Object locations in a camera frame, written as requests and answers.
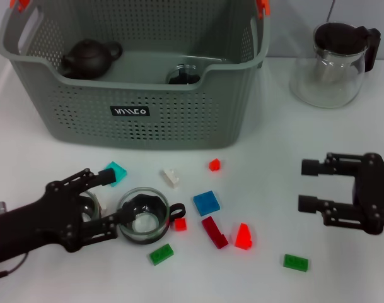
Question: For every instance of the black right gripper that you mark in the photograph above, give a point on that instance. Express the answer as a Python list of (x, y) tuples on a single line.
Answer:
[(381, 195)]

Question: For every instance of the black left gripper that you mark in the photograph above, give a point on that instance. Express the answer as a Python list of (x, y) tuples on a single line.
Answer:
[(43, 224)]

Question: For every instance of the glass teacup black holder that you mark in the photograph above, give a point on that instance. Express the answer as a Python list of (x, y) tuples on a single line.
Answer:
[(154, 205), (89, 208), (182, 77)]

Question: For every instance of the grey perforated plastic storage bin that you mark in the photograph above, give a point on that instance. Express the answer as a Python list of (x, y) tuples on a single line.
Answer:
[(179, 126)]

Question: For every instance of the teal square toy brick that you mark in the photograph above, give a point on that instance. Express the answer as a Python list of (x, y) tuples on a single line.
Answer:
[(119, 173)]

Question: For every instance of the green two-stud brick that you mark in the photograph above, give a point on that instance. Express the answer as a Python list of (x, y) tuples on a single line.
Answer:
[(161, 254), (295, 262)]

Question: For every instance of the small red square brick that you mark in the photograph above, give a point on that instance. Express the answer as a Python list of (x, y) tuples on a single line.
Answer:
[(180, 224)]

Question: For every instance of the left gripper silver connector plug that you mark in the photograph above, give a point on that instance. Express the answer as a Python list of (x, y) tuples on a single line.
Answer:
[(2, 207)]

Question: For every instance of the bright red wedge brick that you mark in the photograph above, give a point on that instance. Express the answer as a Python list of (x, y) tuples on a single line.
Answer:
[(243, 238)]

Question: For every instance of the blue square four-stud brick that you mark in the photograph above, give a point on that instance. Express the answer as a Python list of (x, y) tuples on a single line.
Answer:
[(206, 203)]

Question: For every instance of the dark red long brick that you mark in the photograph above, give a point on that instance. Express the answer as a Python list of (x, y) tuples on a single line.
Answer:
[(214, 235)]

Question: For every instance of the small red brick side stud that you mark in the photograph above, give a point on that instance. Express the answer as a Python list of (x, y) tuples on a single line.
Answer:
[(214, 165)]

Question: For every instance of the black ceramic teapot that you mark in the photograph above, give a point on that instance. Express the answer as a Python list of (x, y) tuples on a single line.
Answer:
[(87, 60)]

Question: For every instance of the glass pitcher black lid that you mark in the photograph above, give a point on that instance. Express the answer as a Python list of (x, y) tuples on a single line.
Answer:
[(340, 38)]

